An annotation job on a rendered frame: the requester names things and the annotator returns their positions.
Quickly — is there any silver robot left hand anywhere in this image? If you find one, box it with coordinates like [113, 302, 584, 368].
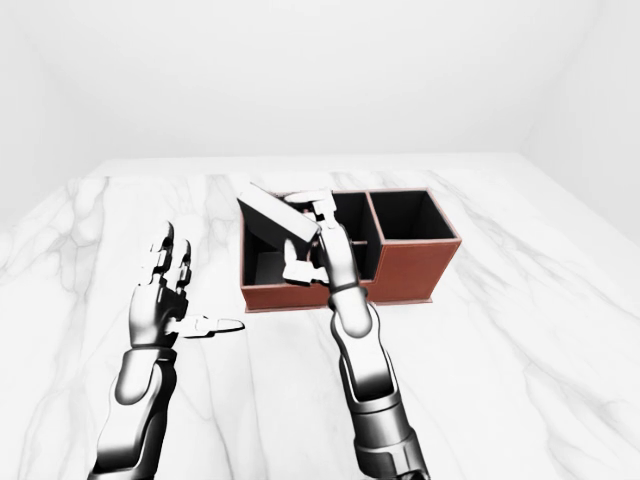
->
[127, 221, 246, 351]

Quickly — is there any silver robot right hand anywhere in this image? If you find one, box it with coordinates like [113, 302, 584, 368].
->
[281, 190, 364, 294]

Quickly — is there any red-brown desk caddy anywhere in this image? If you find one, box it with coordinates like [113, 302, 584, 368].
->
[238, 187, 462, 313]

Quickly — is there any dark grey book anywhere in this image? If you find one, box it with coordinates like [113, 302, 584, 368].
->
[236, 181, 322, 253]

